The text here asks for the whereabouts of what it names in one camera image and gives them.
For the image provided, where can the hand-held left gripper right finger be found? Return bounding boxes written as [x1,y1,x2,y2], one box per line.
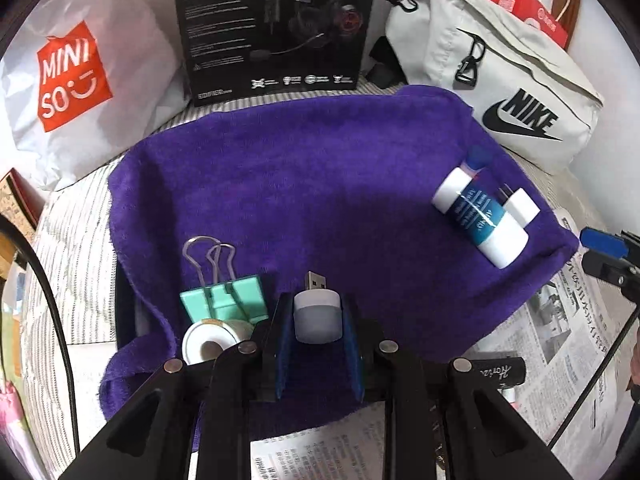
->
[340,295,576,480]

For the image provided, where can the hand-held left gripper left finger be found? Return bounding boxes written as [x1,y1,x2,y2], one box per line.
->
[60,292,297,480]

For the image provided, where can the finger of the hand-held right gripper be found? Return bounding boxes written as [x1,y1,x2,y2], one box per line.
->
[580,227,640,261]
[582,251,640,303]

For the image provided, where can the white usb light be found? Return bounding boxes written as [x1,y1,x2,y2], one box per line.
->
[293,271,343,345]

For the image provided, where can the white tape roll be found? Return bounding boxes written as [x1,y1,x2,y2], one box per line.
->
[181,319,256,366]

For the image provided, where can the green binder clip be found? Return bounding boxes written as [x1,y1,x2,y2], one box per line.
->
[180,235,271,326]

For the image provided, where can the white charger plug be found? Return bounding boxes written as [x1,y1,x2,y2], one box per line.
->
[497,184,541,227]

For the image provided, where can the white and blue bottle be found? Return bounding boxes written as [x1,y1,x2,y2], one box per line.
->
[432,167,529,268]

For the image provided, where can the black cosmetic tube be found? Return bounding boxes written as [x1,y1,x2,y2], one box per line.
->
[470,355,527,391]

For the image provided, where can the red and blue round case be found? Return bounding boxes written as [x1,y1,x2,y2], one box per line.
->
[462,146,493,181]

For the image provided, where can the newspaper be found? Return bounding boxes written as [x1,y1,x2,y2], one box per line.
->
[250,205,640,480]

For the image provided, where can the purple towel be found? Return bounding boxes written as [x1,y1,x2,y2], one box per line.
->
[97,85,581,443]

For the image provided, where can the grey waist bag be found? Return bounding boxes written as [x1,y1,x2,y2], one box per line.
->
[367,0,605,176]

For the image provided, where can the pink patterned blanket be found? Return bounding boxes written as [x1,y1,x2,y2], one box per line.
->
[0,380,26,461]

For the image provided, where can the brown patterned book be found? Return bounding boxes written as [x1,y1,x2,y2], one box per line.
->
[0,170,46,231]

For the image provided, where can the black headset box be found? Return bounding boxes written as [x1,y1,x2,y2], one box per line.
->
[172,0,379,107]

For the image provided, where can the white plastic shopping bag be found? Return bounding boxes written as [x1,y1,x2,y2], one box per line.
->
[0,0,193,191]

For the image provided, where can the black cable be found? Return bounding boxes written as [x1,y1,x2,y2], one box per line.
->
[0,215,81,456]
[547,305,640,451]

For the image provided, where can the red paper bag white handles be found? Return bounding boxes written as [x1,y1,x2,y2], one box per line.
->
[475,0,571,51]

